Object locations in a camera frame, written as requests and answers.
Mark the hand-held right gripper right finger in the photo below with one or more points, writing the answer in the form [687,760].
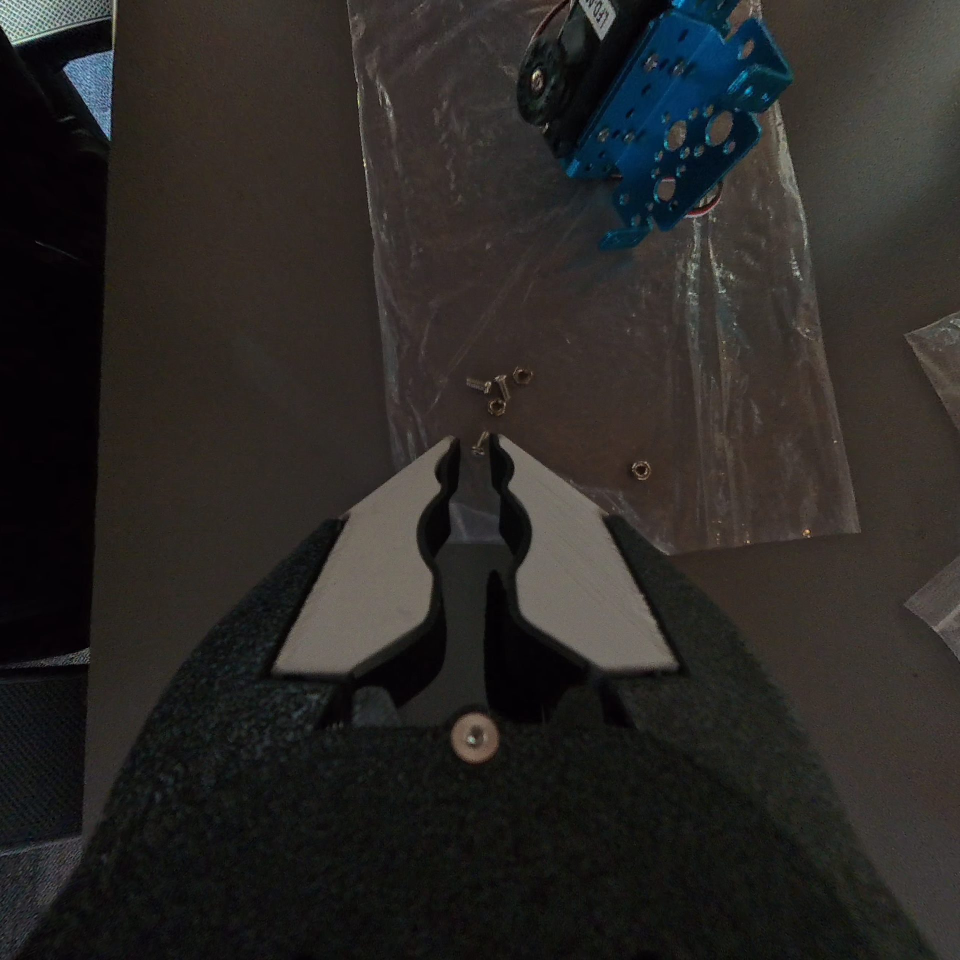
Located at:
[592,592]

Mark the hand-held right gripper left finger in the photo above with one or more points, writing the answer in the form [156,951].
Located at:
[360,592]

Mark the small metal screw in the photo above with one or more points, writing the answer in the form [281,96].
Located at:
[480,444]

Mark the black servo with blue bracket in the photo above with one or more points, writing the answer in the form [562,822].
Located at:
[660,127]

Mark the grey desk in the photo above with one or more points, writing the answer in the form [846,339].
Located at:
[225,300]

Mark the small metal nut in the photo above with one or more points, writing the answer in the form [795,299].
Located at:
[640,469]

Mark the cluster of small screws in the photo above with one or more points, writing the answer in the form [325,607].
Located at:
[495,390]

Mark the clear plastic bag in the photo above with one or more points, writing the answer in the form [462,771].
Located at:
[465,225]

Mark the pile of small screw bags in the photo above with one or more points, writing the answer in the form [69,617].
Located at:
[941,375]

